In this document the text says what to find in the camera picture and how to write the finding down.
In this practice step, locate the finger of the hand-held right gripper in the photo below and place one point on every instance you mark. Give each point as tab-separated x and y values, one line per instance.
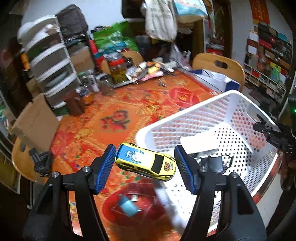
262	128

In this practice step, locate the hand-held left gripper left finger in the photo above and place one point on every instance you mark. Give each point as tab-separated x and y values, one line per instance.
105	169

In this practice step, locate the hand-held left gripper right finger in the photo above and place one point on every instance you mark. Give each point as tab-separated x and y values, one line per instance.
185	171

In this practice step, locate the white charger plug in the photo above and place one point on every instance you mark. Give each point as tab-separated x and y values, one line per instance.
198	144

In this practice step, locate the black power adapter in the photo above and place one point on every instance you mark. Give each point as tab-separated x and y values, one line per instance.
216	163

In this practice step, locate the white perforated plastic basket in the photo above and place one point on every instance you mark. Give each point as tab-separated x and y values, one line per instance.
231	106

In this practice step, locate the yellow toy car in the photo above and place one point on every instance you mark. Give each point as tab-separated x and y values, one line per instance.
143	162

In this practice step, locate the person's right hand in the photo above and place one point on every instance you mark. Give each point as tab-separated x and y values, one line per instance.
286	171

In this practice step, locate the red patterned tablecloth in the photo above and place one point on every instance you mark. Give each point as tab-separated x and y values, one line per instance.
92	129

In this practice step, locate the light blue charger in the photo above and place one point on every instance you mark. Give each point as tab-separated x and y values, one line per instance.
127	205

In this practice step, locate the blue white paper bag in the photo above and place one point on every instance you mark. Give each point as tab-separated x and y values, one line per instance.
215	80

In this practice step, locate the shelf of colourful boxes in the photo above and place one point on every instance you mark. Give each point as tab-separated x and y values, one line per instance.
268	58

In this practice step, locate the brown ceramic jar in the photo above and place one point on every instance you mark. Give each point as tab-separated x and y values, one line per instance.
75	104

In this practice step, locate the small jar orange contents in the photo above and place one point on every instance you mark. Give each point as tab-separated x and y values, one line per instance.
87	98

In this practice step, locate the open cardboard box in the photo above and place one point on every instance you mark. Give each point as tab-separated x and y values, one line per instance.
37	122

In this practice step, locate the white remote control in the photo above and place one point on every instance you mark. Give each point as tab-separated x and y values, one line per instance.
91	83

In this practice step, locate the pink packet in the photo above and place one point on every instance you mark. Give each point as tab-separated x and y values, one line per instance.
152	76

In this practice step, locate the glass pickle jar red lid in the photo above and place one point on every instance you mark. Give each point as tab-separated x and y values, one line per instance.
118	69

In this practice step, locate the brown cardboard box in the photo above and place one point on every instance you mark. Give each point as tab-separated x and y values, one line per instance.
81	60

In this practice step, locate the grey plastic drawer tower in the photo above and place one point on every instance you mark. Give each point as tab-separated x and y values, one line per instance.
50	69

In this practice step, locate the red bottle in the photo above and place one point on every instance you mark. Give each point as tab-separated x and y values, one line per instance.
93	53

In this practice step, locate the green shopping bag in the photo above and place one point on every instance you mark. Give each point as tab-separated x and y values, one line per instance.
115	38

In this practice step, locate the blue printed shopping bag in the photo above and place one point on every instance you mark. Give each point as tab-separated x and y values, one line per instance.
189	8

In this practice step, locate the white canvas tote bag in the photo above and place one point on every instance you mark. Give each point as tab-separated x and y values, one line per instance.
160	20

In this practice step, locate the black plastic covered bundle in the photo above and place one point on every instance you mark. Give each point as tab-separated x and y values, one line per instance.
71	22

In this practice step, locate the red wall banner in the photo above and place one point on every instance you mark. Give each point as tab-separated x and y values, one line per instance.
259	11

